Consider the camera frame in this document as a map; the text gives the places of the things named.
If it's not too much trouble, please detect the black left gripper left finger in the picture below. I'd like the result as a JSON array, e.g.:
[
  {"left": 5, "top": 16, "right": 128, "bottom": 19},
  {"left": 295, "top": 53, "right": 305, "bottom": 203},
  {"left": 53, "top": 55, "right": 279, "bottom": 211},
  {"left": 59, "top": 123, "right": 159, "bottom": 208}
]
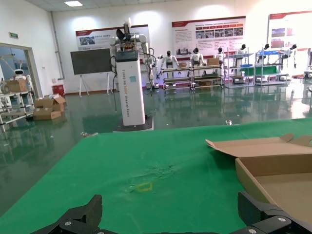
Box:
[{"left": 30, "top": 194, "right": 120, "bottom": 234}]

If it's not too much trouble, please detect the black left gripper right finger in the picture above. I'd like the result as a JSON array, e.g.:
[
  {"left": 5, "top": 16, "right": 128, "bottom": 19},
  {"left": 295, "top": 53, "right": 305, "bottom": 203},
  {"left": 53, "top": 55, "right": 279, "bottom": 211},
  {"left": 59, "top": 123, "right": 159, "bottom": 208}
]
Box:
[{"left": 229, "top": 191, "right": 312, "bottom": 234}]

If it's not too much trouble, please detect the open cardboard box oval cutout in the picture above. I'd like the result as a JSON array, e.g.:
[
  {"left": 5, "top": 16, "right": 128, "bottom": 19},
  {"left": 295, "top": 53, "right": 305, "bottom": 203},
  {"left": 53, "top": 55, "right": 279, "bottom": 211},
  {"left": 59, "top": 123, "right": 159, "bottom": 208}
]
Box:
[{"left": 205, "top": 133, "right": 312, "bottom": 221}]

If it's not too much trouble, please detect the red box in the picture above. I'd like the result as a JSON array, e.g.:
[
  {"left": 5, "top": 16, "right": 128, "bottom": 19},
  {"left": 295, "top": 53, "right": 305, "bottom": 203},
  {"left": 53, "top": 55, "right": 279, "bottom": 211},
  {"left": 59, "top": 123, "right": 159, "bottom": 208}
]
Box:
[{"left": 52, "top": 84, "right": 66, "bottom": 96}]

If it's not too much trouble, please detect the green table cloth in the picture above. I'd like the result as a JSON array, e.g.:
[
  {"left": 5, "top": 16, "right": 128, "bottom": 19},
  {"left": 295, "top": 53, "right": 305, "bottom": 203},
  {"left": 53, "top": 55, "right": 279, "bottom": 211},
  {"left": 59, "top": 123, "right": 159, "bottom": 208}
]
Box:
[{"left": 0, "top": 117, "right": 312, "bottom": 234}]

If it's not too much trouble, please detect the flat cardboard carton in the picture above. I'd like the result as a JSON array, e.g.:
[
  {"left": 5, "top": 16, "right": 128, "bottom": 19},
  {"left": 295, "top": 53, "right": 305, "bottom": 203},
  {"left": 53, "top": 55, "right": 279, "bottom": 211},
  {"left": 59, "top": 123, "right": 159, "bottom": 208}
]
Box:
[{"left": 32, "top": 108, "right": 62, "bottom": 121}]

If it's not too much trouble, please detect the open cardboard carton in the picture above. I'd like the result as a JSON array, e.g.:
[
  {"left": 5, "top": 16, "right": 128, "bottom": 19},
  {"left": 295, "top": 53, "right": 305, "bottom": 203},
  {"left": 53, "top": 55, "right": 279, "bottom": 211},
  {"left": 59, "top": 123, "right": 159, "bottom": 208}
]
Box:
[{"left": 34, "top": 96, "right": 67, "bottom": 113}]

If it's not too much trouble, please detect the white column robot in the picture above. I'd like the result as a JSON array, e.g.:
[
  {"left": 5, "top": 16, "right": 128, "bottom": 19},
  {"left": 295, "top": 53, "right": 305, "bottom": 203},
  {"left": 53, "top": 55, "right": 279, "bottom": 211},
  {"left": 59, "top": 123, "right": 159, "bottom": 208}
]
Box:
[{"left": 108, "top": 17, "right": 155, "bottom": 134}]

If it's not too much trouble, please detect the brown cardboard carton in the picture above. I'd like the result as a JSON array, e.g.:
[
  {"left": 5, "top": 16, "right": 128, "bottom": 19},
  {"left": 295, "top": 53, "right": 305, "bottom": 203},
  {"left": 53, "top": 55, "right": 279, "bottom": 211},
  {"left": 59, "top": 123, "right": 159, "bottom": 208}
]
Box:
[{"left": 4, "top": 79, "right": 28, "bottom": 93}]

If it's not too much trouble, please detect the metal roller shelf rack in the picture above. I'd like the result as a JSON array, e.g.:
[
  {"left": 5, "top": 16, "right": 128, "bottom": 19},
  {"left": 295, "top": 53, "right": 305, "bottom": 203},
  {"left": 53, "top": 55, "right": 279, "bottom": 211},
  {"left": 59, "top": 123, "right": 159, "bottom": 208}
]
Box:
[
  {"left": 192, "top": 63, "right": 224, "bottom": 90},
  {"left": 162, "top": 65, "right": 194, "bottom": 91}
]

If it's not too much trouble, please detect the tall metal shelf rack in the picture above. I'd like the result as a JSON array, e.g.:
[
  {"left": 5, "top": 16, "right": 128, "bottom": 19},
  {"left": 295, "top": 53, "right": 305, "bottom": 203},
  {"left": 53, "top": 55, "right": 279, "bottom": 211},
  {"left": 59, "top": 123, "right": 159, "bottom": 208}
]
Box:
[
  {"left": 224, "top": 47, "right": 256, "bottom": 89},
  {"left": 254, "top": 44, "right": 293, "bottom": 86}
]

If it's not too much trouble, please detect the dark display screen on stand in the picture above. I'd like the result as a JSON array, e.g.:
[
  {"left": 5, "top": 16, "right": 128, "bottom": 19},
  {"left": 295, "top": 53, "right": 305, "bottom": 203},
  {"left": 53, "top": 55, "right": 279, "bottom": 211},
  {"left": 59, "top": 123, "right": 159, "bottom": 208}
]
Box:
[{"left": 70, "top": 48, "right": 113, "bottom": 98}]

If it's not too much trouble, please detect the small white round-head robot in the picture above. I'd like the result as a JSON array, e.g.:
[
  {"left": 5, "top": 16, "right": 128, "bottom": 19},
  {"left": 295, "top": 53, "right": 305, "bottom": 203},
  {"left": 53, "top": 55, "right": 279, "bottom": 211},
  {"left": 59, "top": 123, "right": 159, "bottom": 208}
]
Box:
[{"left": 12, "top": 68, "right": 27, "bottom": 81}]

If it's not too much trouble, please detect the grey metal rack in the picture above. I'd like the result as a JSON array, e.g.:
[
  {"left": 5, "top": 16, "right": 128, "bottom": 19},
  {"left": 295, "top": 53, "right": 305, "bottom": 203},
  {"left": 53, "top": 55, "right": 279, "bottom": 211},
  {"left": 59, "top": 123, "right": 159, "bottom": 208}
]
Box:
[{"left": 303, "top": 47, "right": 312, "bottom": 80}]

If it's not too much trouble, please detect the white humanoid robot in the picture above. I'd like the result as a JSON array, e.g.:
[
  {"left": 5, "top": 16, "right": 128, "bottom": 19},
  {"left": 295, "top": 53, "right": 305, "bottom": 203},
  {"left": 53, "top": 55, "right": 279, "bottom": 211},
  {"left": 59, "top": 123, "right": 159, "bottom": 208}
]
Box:
[
  {"left": 282, "top": 44, "right": 298, "bottom": 73},
  {"left": 257, "top": 43, "right": 271, "bottom": 64},
  {"left": 215, "top": 47, "right": 227, "bottom": 65},
  {"left": 157, "top": 50, "right": 176, "bottom": 80},
  {"left": 234, "top": 43, "right": 247, "bottom": 76},
  {"left": 190, "top": 47, "right": 208, "bottom": 74}
]

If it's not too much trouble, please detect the white tube frame rack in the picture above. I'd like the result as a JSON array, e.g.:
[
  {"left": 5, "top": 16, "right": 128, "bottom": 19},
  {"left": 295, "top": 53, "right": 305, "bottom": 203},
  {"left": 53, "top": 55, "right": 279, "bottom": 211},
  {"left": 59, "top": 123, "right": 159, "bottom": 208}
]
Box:
[{"left": 0, "top": 89, "right": 35, "bottom": 133}]

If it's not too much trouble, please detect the grey door frame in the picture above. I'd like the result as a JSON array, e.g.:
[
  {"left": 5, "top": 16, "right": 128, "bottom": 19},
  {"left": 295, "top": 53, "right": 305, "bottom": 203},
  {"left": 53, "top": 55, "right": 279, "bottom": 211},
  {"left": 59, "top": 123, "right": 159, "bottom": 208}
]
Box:
[{"left": 0, "top": 42, "right": 44, "bottom": 98}]

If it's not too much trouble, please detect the white wall pipe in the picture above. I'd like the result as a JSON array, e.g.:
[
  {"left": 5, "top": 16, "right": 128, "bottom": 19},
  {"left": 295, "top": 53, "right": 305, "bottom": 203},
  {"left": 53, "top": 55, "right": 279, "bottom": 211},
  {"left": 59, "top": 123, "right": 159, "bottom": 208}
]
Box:
[{"left": 50, "top": 11, "right": 66, "bottom": 80}]

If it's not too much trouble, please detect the wide red-trimmed wall poster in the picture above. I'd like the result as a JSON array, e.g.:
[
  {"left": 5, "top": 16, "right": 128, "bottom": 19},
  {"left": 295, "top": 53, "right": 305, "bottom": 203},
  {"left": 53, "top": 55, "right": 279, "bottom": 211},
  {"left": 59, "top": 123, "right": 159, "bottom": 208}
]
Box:
[{"left": 172, "top": 16, "right": 247, "bottom": 57}]

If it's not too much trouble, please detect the tall red-trimmed wall poster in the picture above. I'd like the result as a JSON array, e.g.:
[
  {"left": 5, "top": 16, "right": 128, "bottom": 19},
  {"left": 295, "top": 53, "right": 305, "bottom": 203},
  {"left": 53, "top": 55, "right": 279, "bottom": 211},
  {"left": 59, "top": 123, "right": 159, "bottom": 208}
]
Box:
[{"left": 268, "top": 11, "right": 312, "bottom": 52}]

